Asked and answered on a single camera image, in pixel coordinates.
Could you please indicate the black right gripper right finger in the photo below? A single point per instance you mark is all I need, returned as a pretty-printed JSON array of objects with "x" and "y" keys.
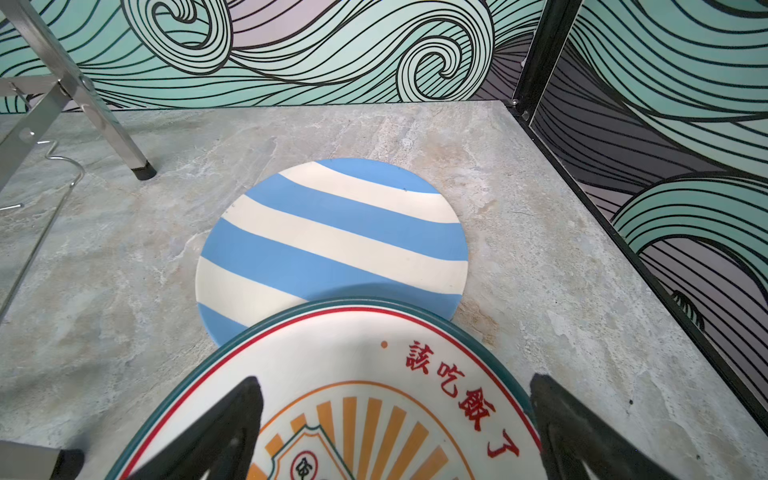
[{"x": 578, "y": 444}]

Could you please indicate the sunburst plate red green rim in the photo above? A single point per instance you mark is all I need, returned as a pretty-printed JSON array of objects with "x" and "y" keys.
[{"x": 359, "y": 389}]

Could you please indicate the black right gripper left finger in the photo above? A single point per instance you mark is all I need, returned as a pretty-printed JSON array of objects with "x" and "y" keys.
[{"x": 218, "y": 445}]

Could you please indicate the steel two-tier dish rack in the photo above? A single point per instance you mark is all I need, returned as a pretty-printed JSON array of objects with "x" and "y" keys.
[{"x": 66, "y": 83}]

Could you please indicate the blue white striped plate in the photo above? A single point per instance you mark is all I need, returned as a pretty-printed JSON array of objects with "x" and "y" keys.
[{"x": 333, "y": 228}]

